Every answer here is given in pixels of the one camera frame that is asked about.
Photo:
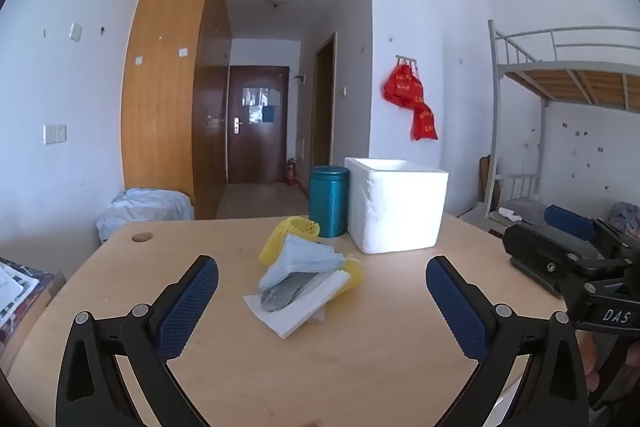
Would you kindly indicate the light blue cloth pile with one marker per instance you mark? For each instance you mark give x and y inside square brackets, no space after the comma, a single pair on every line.
[145,207]

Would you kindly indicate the blue face mask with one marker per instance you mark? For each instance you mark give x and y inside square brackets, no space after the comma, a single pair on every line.
[302,259]

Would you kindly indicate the wooden side door frame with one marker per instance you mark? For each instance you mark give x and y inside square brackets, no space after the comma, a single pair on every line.
[322,107]

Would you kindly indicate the red plastic bag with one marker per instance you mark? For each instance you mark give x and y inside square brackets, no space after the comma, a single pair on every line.
[425,122]
[402,87]

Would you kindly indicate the dark brown entrance door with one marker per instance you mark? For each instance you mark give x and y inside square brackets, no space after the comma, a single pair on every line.
[257,142]

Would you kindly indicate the white crumpled paper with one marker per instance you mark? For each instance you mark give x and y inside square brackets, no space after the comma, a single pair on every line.
[511,214]

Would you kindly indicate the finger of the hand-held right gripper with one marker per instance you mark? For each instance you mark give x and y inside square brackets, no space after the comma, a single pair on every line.
[570,219]
[535,254]

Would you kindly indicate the white foam box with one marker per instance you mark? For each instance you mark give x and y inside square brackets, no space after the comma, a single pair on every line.
[397,207]

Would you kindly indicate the pink patterned cloth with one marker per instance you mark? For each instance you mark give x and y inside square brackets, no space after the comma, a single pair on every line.
[625,214]

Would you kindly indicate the yellow foam net sleeve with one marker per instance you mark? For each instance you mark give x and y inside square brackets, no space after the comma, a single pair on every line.
[354,278]
[287,237]

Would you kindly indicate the white wall panel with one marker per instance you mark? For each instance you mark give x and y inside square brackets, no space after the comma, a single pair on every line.
[301,149]

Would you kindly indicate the grey metal bunk bed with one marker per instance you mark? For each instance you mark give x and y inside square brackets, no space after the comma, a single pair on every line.
[565,79]

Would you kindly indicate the wooden wardrobe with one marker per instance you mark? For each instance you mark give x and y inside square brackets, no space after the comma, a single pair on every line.
[165,82]

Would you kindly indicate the metal wall hook rack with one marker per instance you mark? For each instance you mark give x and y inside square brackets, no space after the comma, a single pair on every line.
[406,58]

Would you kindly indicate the white tissue sheet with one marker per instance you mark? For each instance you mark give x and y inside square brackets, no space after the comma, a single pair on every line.
[300,314]

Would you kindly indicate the grey cloth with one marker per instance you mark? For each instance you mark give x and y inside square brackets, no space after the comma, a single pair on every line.
[282,296]

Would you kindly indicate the person's right hand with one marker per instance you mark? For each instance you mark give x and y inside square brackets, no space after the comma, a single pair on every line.
[591,369]

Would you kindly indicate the grey mattress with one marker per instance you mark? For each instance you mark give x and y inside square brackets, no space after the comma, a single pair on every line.
[532,209]

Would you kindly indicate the white wall switch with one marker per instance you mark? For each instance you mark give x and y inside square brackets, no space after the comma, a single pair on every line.
[75,32]

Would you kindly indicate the red fire extinguisher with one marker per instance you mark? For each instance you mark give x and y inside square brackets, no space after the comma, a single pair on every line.
[290,173]

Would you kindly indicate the printed paper sheet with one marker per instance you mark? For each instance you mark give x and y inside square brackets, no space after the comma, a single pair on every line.
[7,292]

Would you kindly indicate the wooden board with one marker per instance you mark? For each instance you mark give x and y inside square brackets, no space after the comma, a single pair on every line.
[486,179]

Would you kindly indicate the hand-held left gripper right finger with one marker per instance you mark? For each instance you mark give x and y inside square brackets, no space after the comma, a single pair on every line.
[457,307]

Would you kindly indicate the white double wall socket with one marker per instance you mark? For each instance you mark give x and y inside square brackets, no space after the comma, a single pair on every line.
[55,133]

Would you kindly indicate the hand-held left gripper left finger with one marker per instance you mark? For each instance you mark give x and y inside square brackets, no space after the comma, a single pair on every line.
[185,307]

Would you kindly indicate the teal tin canister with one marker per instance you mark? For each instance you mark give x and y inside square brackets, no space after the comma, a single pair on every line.
[327,202]

